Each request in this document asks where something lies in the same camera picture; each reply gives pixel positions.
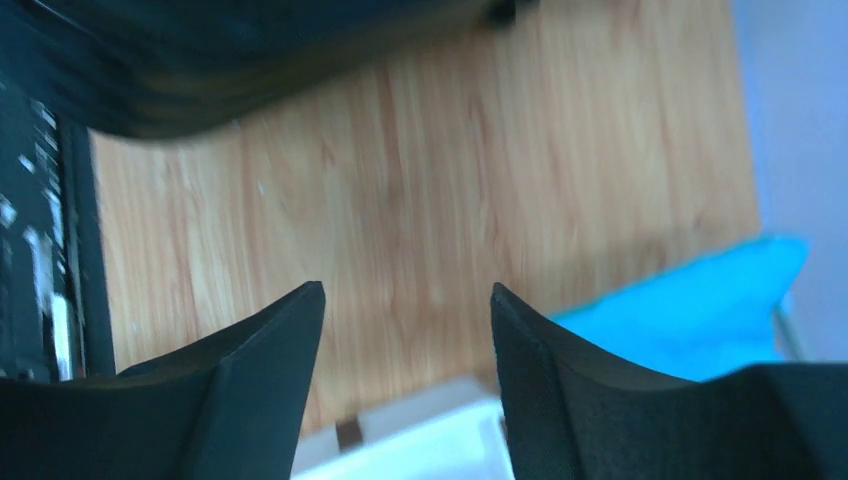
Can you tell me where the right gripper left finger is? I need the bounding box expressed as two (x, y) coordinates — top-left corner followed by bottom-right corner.
(1, 281), (325, 479)

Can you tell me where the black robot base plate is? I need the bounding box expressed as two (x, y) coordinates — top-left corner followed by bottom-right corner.
(1, 78), (116, 383)

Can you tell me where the black ribbed hard-shell suitcase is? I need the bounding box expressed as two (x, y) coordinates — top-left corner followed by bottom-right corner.
(1, 1), (529, 140)

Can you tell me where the teal garment with logo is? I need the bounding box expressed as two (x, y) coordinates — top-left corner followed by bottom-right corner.
(550, 235), (809, 381)

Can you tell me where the white three-drawer storage unit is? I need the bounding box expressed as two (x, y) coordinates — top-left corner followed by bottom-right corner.
(292, 376), (514, 479)

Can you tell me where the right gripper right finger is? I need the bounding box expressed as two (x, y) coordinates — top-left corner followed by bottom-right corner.
(491, 283), (847, 479)

